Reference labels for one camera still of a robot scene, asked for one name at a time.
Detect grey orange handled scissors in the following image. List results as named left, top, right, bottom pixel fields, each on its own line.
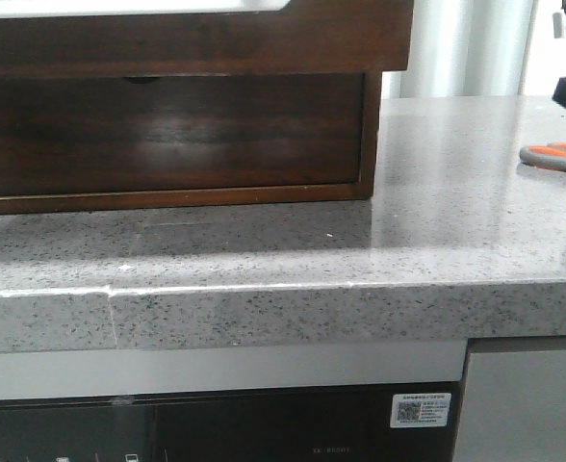
left=519, top=142, right=566, bottom=172

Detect wooden drawer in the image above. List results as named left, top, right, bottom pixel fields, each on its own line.
left=0, top=72, right=365, bottom=198
left=0, top=1, right=414, bottom=78

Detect dark wooden drawer cabinet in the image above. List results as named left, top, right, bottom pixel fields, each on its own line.
left=0, top=71, right=383, bottom=217

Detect black built-in appliance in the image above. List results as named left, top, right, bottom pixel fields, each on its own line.
left=0, top=382, right=460, bottom=461

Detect white QR code sticker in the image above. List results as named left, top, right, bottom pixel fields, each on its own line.
left=390, top=393, right=452, bottom=428

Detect grey cabinet door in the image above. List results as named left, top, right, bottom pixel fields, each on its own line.
left=453, top=337, right=566, bottom=461

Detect white curtain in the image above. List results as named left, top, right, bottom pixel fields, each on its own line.
left=382, top=1, right=535, bottom=99

